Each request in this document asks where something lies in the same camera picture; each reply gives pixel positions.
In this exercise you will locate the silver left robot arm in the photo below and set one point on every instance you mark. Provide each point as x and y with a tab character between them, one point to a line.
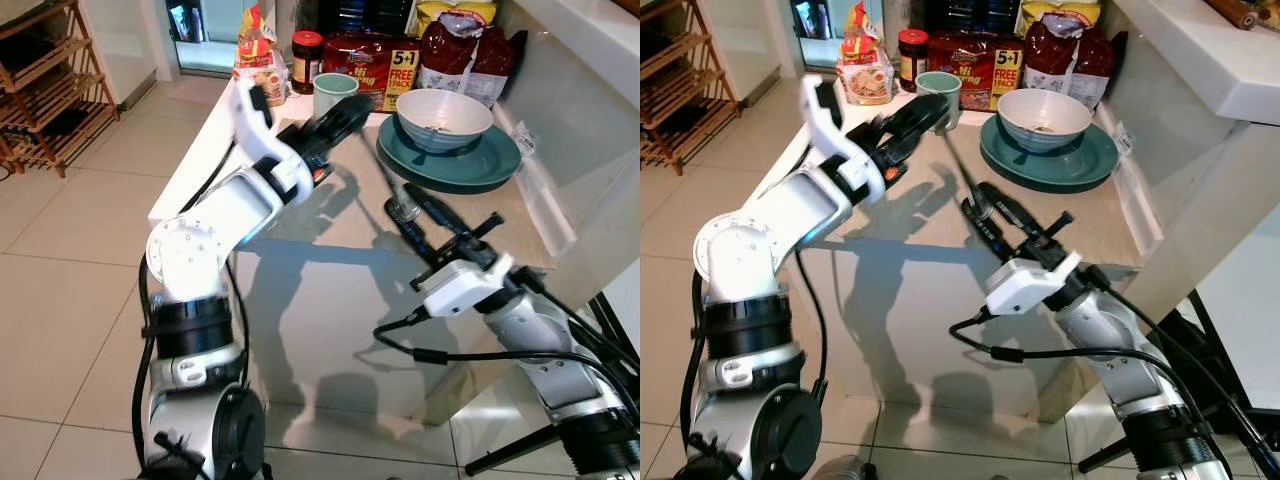
740	255
190	255

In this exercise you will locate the grey robot foot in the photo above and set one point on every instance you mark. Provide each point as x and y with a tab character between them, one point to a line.
850	470

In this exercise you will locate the dark blue box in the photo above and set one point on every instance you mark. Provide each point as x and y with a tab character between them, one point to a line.
970	12
365	15

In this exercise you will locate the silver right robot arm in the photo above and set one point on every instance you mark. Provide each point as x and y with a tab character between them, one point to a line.
1110	350
545	350

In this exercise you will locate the yellow and red snack bag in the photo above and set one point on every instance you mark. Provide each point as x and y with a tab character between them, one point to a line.
865	65
262	60

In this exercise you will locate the wooden slatted rack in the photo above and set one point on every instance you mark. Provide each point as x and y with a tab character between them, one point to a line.
60	100
690	95

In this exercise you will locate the white raised counter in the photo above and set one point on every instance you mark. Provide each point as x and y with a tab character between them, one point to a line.
590	50
1210	70

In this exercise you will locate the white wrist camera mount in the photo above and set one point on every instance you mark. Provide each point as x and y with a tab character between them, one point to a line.
825	125
465	285
1030	285
245	125

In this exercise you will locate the yellow plastic bag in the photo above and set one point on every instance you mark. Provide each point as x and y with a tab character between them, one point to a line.
455	12
1060	12

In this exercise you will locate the red instant noodle multipack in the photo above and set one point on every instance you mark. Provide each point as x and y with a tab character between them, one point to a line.
985	65
375	70

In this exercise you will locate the pale green cup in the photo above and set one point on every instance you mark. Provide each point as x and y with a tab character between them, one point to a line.
333	88
938	86

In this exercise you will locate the pale grey ceramic bowl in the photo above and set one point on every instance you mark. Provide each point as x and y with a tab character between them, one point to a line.
445	135
1045	135

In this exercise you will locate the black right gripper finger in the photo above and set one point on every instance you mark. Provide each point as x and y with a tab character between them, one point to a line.
445	215
1015	212
1000	233
425	238

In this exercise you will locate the red lidded jar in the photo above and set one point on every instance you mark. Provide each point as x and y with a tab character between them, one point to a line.
307	65
912	62

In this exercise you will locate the brown wooden stick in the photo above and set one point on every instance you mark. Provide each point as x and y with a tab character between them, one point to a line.
1235	12

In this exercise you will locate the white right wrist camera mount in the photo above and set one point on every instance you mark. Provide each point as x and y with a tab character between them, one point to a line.
465	285
1030	285

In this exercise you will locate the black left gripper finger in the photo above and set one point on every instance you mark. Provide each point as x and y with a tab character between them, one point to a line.
338	112
925	120
900	113
355	125

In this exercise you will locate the teal ceramic plate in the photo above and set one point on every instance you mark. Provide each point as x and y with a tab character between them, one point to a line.
480	170
1080	168

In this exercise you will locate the white paper label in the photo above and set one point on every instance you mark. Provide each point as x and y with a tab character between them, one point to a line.
524	138
1123	138

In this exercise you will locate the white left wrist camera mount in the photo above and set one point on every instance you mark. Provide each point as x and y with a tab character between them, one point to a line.
825	125
245	125

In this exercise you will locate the thin metal utensil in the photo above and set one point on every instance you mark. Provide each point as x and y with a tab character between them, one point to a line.
400	210
975	207

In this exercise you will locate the dark red plastic bag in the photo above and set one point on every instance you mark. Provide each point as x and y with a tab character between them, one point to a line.
465	55
1065	55

